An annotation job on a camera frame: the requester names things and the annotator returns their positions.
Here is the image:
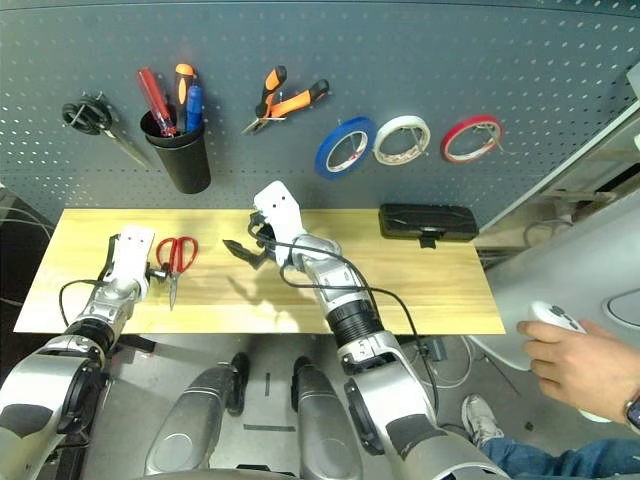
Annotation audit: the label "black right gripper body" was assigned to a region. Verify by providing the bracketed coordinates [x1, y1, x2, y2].
[251, 224, 279, 264]

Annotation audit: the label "red handled scissors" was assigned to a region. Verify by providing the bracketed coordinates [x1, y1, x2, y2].
[155, 235, 200, 313]

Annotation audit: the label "blue tape roll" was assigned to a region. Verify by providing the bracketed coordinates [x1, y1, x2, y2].
[313, 115, 379, 181]

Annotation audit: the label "orange black needle-nose pliers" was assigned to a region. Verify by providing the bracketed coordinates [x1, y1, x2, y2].
[240, 64, 332, 137]

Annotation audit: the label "blue handled screwdriver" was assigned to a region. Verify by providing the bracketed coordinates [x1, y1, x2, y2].
[184, 84, 204, 134]

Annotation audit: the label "white handheld controller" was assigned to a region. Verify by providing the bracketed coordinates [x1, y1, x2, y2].
[528, 300, 614, 425]

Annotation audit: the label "dark grey pegboard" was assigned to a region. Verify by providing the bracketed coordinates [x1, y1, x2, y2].
[0, 0, 640, 227]

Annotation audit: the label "person's bare hand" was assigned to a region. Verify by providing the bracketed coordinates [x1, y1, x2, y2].
[515, 319, 640, 422]

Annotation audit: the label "black plastic cup holder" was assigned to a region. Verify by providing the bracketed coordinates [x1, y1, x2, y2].
[139, 109, 213, 196]

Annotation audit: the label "black low cabinet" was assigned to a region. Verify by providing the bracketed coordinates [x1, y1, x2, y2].
[0, 184, 67, 322]

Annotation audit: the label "white tape roll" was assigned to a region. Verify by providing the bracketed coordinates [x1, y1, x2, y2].
[372, 114, 433, 167]

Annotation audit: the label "silver robot left leg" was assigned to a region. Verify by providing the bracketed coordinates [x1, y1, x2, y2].
[143, 351, 252, 479]

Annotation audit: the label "silver robot leg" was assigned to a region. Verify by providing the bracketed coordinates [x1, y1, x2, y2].
[143, 351, 252, 479]
[289, 355, 364, 480]

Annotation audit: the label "black plastic tool case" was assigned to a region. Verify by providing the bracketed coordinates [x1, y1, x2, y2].
[377, 202, 481, 250]

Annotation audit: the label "silver robot right leg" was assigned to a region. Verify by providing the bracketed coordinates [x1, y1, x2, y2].
[289, 355, 364, 480]

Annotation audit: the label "red tape roll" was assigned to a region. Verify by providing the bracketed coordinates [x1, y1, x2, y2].
[439, 114, 505, 165]

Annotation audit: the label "grey robot torso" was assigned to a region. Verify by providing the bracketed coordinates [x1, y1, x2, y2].
[164, 466, 302, 480]

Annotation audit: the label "white grey sneaker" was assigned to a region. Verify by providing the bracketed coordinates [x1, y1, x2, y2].
[460, 393, 506, 449]

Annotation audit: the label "white moulded plastic shell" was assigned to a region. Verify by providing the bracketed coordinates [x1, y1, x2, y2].
[469, 198, 640, 372]

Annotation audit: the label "blue jeans leg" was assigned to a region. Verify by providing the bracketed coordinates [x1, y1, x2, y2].
[479, 434, 640, 480]

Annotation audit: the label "dark wrist watch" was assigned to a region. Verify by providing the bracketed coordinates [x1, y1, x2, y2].
[621, 390, 640, 436]

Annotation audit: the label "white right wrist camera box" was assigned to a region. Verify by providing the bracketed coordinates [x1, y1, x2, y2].
[252, 180, 305, 267]

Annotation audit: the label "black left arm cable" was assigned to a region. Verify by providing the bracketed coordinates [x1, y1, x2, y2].
[58, 233, 122, 329]

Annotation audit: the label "grey wire bundle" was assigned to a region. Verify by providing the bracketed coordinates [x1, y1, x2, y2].
[0, 203, 57, 237]

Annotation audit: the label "orange black handled screwdriver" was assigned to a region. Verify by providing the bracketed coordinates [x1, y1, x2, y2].
[173, 62, 198, 134]

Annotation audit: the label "red transparent handled screwdriver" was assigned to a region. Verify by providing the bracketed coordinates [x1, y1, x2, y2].
[136, 66, 178, 138]

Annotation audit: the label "black handled scissors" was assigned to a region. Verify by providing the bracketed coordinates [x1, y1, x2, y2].
[60, 90, 154, 170]

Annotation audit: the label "white floor cable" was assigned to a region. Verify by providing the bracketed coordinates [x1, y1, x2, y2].
[424, 334, 475, 390]

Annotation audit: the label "white pegboard frame post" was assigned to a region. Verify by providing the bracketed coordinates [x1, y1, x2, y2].
[474, 64, 640, 242]

